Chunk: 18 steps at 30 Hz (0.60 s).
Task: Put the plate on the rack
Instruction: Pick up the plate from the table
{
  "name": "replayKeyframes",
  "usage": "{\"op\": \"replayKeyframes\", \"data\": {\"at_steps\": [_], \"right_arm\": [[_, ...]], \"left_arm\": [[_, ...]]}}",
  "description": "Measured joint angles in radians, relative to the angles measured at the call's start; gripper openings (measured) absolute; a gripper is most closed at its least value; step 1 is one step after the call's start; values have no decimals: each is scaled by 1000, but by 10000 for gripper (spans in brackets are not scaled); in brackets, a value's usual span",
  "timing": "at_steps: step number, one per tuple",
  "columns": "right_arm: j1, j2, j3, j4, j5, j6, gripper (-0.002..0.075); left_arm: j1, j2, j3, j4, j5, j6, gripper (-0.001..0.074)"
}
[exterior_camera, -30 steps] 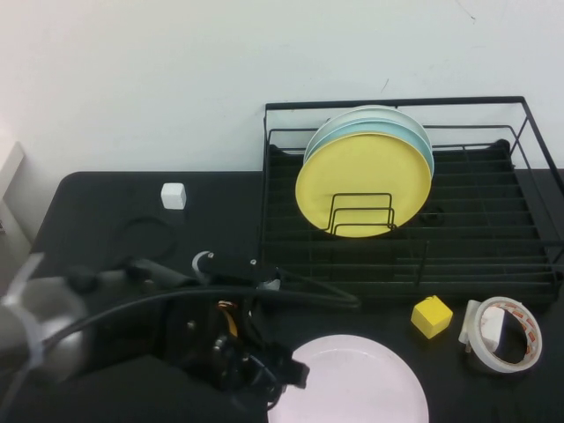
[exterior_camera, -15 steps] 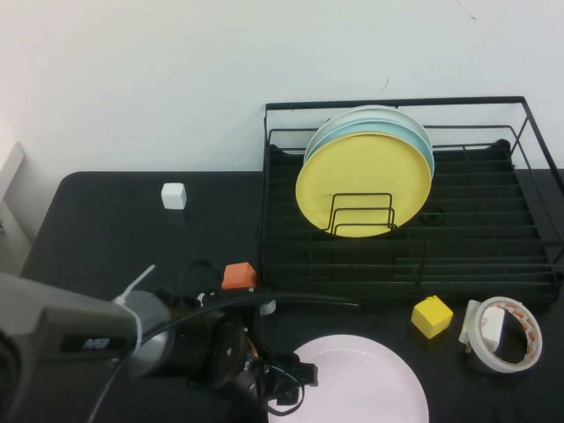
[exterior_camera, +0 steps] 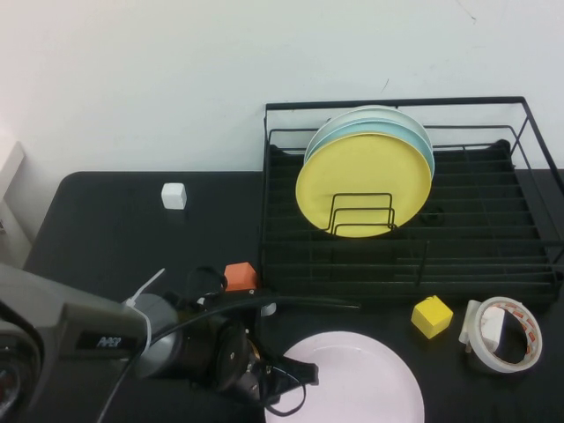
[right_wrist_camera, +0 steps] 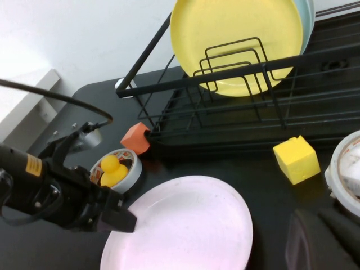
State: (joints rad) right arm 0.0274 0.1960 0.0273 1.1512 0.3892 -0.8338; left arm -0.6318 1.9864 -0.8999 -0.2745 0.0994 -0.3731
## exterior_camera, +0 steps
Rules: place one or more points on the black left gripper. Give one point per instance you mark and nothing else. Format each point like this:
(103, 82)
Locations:
(233, 357)

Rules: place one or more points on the pink plate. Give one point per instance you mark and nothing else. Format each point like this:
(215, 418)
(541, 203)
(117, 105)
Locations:
(361, 383)

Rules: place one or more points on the yellow plate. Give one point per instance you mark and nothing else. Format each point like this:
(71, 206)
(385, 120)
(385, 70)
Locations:
(361, 172)

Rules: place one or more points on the light blue plate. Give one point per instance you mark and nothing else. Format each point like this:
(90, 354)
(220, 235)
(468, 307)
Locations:
(419, 141)

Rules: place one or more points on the pale green plate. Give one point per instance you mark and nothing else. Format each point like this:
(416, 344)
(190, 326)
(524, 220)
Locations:
(374, 112)

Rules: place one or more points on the orange cube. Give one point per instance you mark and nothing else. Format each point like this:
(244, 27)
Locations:
(240, 275)

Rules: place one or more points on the yellow cube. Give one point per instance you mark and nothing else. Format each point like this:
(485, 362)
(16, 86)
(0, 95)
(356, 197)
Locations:
(432, 318)

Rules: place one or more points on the white zip tie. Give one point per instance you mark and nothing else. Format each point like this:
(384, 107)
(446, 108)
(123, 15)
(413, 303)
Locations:
(142, 299)

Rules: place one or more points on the white power adapter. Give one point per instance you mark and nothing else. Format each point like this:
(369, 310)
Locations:
(491, 326)

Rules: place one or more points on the white cube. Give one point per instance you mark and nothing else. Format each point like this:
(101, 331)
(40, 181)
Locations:
(173, 196)

